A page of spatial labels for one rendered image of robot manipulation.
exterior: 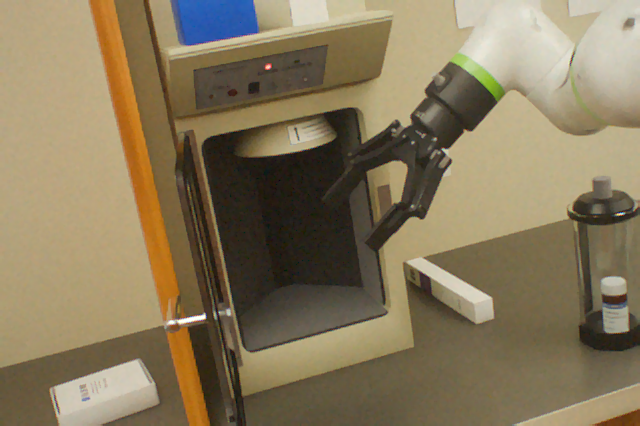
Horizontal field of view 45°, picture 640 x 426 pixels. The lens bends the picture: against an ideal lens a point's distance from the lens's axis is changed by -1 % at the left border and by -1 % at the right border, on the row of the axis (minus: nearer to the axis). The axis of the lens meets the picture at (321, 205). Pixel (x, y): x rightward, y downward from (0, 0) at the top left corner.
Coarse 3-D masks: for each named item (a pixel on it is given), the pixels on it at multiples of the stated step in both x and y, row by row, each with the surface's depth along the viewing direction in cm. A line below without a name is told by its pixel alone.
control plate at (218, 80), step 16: (320, 48) 109; (240, 64) 107; (256, 64) 108; (272, 64) 109; (288, 64) 110; (304, 64) 111; (320, 64) 112; (208, 80) 107; (224, 80) 108; (240, 80) 109; (256, 80) 111; (272, 80) 112; (304, 80) 114; (320, 80) 115; (208, 96) 110; (224, 96) 111; (240, 96) 112; (256, 96) 114
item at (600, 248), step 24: (600, 216) 115; (576, 240) 121; (600, 240) 117; (624, 240) 117; (576, 264) 124; (600, 264) 119; (624, 264) 118; (600, 288) 120; (624, 288) 119; (600, 312) 121; (624, 312) 120
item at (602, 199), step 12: (600, 180) 118; (588, 192) 123; (600, 192) 118; (612, 192) 121; (624, 192) 120; (576, 204) 120; (588, 204) 118; (600, 204) 117; (612, 204) 116; (624, 204) 116
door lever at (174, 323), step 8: (176, 296) 100; (168, 304) 98; (176, 304) 97; (168, 312) 95; (176, 312) 95; (168, 320) 93; (176, 320) 93; (184, 320) 93; (192, 320) 93; (200, 320) 93; (168, 328) 93; (176, 328) 93
